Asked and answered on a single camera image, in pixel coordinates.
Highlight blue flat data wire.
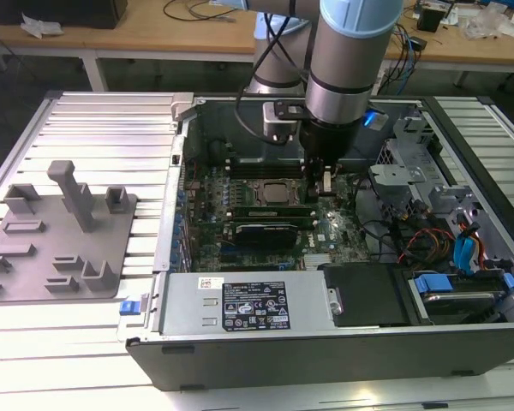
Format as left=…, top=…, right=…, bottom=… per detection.
left=452, top=234, right=477, bottom=276

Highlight silver power supply unit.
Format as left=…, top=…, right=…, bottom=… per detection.
left=158, top=271, right=344, bottom=338

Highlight large black box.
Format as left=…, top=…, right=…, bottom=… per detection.
left=0, top=0, right=129, bottom=30

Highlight crumpled white paper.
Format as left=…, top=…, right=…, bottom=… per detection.
left=20, top=11, right=65, bottom=40

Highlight grey metal drive cage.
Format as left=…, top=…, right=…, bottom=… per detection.
left=367, top=114, right=445, bottom=224

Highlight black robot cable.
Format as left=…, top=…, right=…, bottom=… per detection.
left=233, top=0, right=314, bottom=138

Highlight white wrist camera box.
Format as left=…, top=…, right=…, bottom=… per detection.
left=261, top=100, right=306, bottom=145

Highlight grey parts rack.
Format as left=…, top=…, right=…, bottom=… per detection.
left=0, top=160, right=140, bottom=305

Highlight black RAM slot bank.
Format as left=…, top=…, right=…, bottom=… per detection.
left=224, top=208, right=321, bottom=229
left=224, top=154, right=308, bottom=181

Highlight black wire bundle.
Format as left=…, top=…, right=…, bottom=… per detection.
left=351, top=173, right=402, bottom=260

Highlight red and orange wires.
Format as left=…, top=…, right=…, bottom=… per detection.
left=397, top=226, right=486, bottom=271

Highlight CPU socket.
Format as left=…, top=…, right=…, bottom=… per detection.
left=247, top=178, right=304, bottom=211

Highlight black graphics card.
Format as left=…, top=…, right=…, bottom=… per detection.
left=232, top=221, right=300, bottom=250

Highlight black cable loop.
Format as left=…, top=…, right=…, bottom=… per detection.
left=162, top=0, right=237, bottom=23

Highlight open black PC case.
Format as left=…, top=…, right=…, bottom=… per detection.
left=117, top=92, right=514, bottom=393

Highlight green motherboard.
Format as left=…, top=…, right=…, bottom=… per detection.
left=182, top=160, right=369, bottom=273

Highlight small black device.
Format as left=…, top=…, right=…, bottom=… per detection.
left=415, top=5, right=447, bottom=33

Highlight long wooden desk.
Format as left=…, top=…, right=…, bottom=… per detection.
left=0, top=0, right=514, bottom=93

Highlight blue hanging cable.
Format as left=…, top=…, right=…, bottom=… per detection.
left=402, top=23, right=417, bottom=96

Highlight clear plastic bags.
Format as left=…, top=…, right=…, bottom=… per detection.
left=461, top=5, right=514, bottom=42

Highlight CPU with metal top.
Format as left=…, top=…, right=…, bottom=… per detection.
left=261, top=182, right=293, bottom=203

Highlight hard disk in blue carrier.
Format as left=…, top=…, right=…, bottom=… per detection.
left=409, top=271, right=514, bottom=325

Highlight black plastic bay cover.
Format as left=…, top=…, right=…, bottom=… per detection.
left=318, top=262, right=413, bottom=330

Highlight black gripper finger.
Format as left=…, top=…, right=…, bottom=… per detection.
left=322, top=162, right=341, bottom=200
left=306, top=158, right=324, bottom=205

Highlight white power strip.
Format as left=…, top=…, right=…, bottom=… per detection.
left=365, top=69, right=387, bottom=96

